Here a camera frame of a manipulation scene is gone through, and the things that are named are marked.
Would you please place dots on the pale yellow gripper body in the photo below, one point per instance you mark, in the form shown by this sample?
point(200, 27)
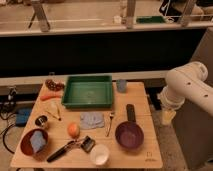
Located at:
point(167, 116)

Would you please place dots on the light blue towel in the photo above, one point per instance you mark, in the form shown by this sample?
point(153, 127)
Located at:
point(91, 120)

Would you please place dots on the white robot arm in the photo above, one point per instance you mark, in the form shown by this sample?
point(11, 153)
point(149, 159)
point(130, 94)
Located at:
point(185, 82)

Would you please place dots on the green plastic tray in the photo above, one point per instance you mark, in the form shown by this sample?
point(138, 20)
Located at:
point(88, 92)

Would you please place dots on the black remote control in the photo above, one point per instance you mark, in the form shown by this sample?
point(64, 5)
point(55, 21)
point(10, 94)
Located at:
point(130, 112)

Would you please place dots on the purple bowl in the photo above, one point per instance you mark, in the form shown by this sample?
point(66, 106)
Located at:
point(129, 135)

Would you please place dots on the blue-grey cup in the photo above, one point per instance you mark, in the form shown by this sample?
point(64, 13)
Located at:
point(121, 85)

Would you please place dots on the white cup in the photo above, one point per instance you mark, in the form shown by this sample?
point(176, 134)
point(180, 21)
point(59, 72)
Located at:
point(99, 155)

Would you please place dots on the orange fruit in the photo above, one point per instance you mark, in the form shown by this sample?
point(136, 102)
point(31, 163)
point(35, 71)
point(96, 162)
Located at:
point(73, 130)

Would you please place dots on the green bin in background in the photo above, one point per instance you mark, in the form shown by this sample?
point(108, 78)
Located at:
point(150, 19)

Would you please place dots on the orange carrot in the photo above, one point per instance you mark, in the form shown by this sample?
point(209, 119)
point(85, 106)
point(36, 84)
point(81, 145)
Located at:
point(49, 96)

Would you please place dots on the small metal can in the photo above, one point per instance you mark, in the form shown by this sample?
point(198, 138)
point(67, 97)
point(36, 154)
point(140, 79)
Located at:
point(42, 121)

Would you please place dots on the blue sponge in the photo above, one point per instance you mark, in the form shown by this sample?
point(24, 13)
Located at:
point(37, 141)

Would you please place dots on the brown bowl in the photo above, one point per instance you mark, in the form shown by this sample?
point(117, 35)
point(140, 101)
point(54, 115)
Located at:
point(26, 147)

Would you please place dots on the blue box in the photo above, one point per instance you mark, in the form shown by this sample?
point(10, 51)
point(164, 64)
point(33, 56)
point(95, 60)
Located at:
point(22, 116)

